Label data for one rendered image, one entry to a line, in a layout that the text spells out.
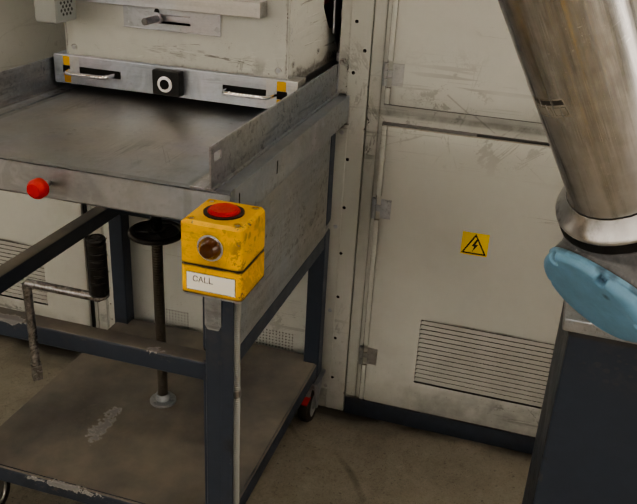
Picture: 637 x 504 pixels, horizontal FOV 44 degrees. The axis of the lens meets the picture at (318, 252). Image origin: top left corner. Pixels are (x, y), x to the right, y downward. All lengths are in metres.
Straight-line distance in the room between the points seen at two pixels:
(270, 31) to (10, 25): 0.64
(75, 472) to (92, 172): 0.69
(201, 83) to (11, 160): 0.45
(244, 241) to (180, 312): 1.25
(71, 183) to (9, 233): 1.05
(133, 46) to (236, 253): 0.83
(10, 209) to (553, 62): 1.77
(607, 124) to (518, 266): 1.05
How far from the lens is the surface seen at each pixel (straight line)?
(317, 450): 2.00
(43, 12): 1.64
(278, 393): 1.88
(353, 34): 1.75
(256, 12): 1.50
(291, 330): 2.04
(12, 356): 2.43
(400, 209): 1.80
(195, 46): 1.61
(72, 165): 1.30
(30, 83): 1.72
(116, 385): 1.93
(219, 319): 0.99
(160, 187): 1.21
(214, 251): 0.92
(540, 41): 0.75
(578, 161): 0.83
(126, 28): 1.68
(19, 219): 2.29
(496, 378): 1.96
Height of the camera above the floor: 1.26
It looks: 25 degrees down
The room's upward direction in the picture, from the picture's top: 3 degrees clockwise
